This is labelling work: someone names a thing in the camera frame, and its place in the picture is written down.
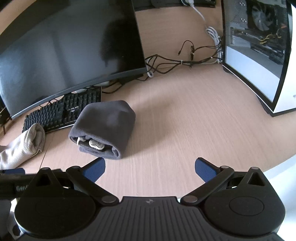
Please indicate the dark grey device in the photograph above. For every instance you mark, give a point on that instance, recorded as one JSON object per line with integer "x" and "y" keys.
{"x": 161, "y": 2}

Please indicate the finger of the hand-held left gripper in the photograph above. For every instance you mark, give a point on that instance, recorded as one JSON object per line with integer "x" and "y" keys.
{"x": 13, "y": 171}
{"x": 9, "y": 191}

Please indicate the dark metal stand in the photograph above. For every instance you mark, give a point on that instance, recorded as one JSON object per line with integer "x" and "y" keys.
{"x": 3, "y": 115}

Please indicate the dark grey garment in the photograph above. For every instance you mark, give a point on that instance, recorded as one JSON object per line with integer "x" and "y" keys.
{"x": 104, "y": 120}

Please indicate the black power strip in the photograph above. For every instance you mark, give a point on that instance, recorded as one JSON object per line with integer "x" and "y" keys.
{"x": 203, "y": 2}

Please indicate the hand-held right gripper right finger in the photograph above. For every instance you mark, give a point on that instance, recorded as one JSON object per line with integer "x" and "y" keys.
{"x": 204, "y": 170}

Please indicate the black monitor stand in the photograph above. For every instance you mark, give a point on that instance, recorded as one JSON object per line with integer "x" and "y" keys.
{"x": 126, "y": 81}

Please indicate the beige ribbed garment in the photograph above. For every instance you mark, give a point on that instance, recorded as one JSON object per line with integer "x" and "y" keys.
{"x": 25, "y": 143}

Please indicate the black curved monitor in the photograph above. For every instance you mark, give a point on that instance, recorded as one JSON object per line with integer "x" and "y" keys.
{"x": 69, "y": 46}

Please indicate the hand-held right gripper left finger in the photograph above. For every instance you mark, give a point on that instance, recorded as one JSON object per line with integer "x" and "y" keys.
{"x": 96, "y": 170}

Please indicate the black keyboard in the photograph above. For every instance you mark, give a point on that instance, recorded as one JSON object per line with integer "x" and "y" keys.
{"x": 60, "y": 109}

